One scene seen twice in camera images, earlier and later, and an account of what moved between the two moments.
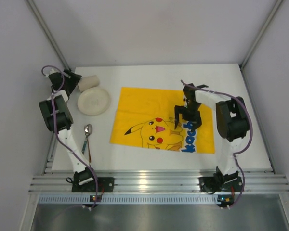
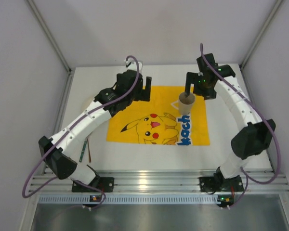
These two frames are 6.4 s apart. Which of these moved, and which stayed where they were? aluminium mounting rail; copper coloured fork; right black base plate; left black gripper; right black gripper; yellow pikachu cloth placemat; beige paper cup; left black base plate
Moved: left black gripper; yellow pikachu cloth placemat; beige paper cup; right black gripper
Stayed: left black base plate; copper coloured fork; aluminium mounting rail; right black base plate
